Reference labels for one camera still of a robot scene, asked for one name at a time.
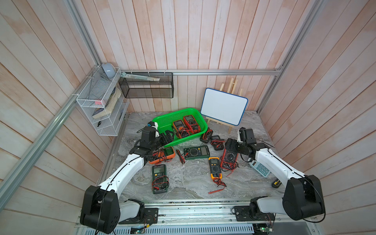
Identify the dark green multimeter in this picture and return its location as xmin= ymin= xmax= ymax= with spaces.
xmin=152 ymin=164 xmax=169 ymax=194

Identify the grey computer mouse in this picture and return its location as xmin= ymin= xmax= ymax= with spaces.
xmin=101 ymin=63 xmax=116 ymax=79

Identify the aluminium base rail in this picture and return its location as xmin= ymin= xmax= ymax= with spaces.
xmin=112 ymin=199 xmax=324 ymax=235

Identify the small black multimeter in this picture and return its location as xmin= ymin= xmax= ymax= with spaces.
xmin=210 ymin=136 xmax=225 ymax=151
xmin=200 ymin=127 xmax=213 ymax=144

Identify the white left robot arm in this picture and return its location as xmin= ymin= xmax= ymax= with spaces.
xmin=80 ymin=121 xmax=175 ymax=234

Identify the orange black multimeter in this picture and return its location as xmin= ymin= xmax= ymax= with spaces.
xmin=173 ymin=120 xmax=191 ymax=139

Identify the black mesh wall basket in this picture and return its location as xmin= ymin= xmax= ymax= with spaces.
xmin=118 ymin=72 xmax=174 ymax=99

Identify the book on shelf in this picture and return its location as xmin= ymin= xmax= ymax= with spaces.
xmin=92 ymin=87 xmax=121 ymax=119

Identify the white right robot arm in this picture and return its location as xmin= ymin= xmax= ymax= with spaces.
xmin=221 ymin=127 xmax=326 ymax=221

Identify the orange multimeter green face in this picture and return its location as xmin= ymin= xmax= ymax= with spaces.
xmin=149 ymin=147 xmax=176 ymax=165

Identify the light green ruler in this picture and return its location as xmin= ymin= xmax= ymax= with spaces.
xmin=121 ymin=72 xmax=160 ymax=81

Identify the green horizontal multimeter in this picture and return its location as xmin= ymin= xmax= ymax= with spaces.
xmin=184 ymin=145 xmax=210 ymax=160

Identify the red multimeter black face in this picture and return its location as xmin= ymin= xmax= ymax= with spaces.
xmin=220 ymin=149 xmax=239 ymax=171

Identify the light blue calculator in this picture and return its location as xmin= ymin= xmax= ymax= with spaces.
xmin=249 ymin=160 xmax=270 ymax=178

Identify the yellow multimeter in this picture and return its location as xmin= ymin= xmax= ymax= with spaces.
xmin=209 ymin=157 xmax=227 ymax=194

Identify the green plastic basket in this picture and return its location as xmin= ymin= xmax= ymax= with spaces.
xmin=152 ymin=108 xmax=208 ymax=147

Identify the blue framed whiteboard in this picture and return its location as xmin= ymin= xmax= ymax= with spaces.
xmin=200 ymin=88 xmax=248 ymax=126

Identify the wooden easel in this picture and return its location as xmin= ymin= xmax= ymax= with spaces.
xmin=206 ymin=77 xmax=238 ymax=134

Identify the small black multimeter rear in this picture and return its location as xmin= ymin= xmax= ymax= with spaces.
xmin=200 ymin=127 xmax=213 ymax=144

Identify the white wire shelf rack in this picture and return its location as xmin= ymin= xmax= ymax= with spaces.
xmin=76 ymin=66 xmax=129 ymax=137

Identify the yellow black utility knife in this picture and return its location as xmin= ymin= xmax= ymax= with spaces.
xmin=272 ymin=179 xmax=282 ymax=189

